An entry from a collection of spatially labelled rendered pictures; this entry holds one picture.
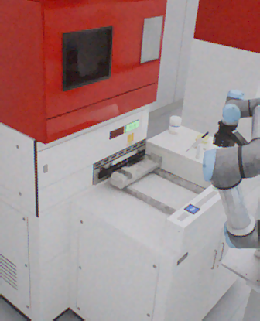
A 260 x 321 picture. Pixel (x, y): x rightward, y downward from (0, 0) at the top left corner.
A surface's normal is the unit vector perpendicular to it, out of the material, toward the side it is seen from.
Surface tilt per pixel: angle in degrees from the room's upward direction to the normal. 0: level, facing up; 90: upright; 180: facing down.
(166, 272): 90
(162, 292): 90
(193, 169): 90
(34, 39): 90
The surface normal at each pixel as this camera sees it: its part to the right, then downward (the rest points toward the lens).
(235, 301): 0.07, -0.89
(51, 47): 0.77, 0.34
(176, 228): -0.63, 0.31
